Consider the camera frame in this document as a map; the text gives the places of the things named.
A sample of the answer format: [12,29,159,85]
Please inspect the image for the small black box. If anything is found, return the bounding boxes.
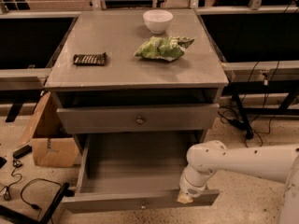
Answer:
[13,145,32,159]

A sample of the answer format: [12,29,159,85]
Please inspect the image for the grey drawer cabinet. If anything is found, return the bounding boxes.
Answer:
[44,8,229,145]

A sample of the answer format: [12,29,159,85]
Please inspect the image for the brown cardboard box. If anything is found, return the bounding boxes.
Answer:
[19,92,79,168]

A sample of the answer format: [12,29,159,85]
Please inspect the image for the black metal stand base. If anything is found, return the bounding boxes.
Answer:
[0,181,76,224]

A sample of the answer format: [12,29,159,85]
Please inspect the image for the grey drawer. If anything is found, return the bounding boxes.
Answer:
[62,133,221,215]
[57,104,219,134]

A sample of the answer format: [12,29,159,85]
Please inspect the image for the black table leg right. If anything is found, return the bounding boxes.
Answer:
[232,92,253,139]

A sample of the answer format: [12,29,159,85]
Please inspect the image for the white ceramic bowl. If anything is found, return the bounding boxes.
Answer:
[143,9,173,34]

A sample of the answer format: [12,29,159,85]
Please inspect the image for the grey top drawer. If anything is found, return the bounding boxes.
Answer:
[57,104,219,134]

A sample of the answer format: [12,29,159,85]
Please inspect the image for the black floor cable left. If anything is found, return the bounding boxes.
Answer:
[0,159,64,213]

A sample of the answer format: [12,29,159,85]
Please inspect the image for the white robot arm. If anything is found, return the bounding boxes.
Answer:
[178,140,299,224]

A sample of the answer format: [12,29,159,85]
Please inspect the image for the black cables right floor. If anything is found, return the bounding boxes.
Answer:
[217,61,281,149]

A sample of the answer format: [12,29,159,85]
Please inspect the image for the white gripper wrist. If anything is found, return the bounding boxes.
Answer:
[177,165,209,204]

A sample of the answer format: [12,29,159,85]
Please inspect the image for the dark snack bar wrapper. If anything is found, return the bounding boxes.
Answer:
[73,52,107,66]

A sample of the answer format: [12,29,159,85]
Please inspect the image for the green chip bag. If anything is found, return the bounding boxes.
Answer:
[135,36,194,62]

